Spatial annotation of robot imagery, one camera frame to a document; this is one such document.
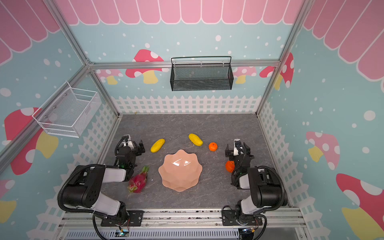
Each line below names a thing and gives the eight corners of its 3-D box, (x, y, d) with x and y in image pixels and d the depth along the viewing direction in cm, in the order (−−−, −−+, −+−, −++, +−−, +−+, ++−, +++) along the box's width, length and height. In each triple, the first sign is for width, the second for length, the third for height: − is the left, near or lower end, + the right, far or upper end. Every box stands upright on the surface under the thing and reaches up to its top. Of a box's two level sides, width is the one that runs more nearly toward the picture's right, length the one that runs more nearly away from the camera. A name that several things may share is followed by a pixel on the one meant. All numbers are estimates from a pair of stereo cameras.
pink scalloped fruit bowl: (157, 192, 84) (155, 189, 80) (163, 154, 99) (162, 150, 95) (202, 192, 84) (202, 189, 80) (201, 154, 99) (201, 150, 95)
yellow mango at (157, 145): (150, 152, 101) (149, 148, 97) (159, 140, 107) (158, 136, 104) (157, 154, 99) (155, 151, 96) (165, 142, 106) (164, 139, 102)
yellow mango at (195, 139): (187, 138, 107) (187, 135, 104) (192, 135, 109) (191, 132, 106) (199, 148, 102) (199, 145, 99) (203, 144, 104) (204, 141, 101)
